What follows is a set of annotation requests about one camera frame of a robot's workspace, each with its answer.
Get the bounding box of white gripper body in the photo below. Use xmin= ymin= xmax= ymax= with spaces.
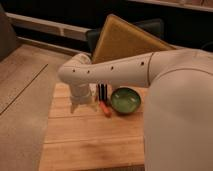
xmin=69 ymin=84 xmax=92 ymax=106

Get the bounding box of green bowl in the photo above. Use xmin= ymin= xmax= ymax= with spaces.
xmin=110 ymin=87 xmax=141 ymax=114

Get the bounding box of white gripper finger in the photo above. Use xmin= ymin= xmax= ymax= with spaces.
xmin=92 ymin=97 xmax=97 ymax=107
xmin=70 ymin=106 xmax=75 ymax=113

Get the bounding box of orange carrot toy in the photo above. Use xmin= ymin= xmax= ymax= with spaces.
xmin=99 ymin=101 xmax=111 ymax=117

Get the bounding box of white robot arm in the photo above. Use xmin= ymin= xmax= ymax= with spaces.
xmin=58 ymin=49 xmax=213 ymax=171

